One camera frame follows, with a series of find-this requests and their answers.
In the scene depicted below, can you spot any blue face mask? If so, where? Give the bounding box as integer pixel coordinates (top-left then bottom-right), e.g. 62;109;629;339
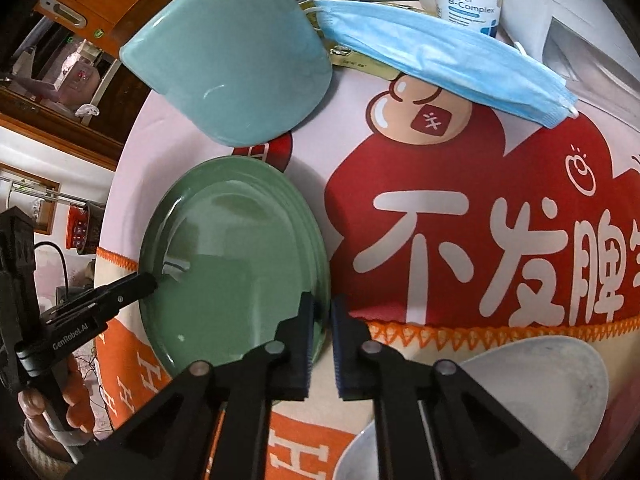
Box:
300;0;581;129

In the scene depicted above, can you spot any orange patterned blanket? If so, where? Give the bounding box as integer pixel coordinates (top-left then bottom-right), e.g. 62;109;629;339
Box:
95;245;640;480

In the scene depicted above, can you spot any green plate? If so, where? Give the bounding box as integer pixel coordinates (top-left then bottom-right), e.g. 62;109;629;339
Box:
137;156;332;406

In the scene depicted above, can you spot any white plate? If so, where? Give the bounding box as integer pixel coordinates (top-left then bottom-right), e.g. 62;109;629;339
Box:
332;417;596;480
457;335;612;468

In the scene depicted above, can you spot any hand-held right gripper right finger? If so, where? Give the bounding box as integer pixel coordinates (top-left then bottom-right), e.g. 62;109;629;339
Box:
333;295;576;480

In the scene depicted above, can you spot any red printed tablecloth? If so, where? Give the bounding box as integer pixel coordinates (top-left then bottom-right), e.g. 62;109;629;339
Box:
111;0;640;333

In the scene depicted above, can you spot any red small appliance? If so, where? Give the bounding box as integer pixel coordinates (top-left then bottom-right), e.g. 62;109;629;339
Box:
65;201;107;257

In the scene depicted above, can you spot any teal cylindrical container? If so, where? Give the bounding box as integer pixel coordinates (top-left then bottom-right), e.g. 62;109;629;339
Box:
119;0;334;147

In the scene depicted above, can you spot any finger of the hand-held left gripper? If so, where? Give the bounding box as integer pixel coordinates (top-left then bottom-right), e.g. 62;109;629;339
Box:
42;272;158;328

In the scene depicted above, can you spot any person's left hand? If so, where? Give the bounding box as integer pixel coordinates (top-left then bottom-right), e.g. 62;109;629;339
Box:
17;354;97;442

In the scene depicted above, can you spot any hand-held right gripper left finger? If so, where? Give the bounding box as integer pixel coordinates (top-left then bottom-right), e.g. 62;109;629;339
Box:
65;292;316;480

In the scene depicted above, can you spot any black cable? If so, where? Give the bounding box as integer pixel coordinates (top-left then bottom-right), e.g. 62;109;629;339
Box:
32;241;70;301

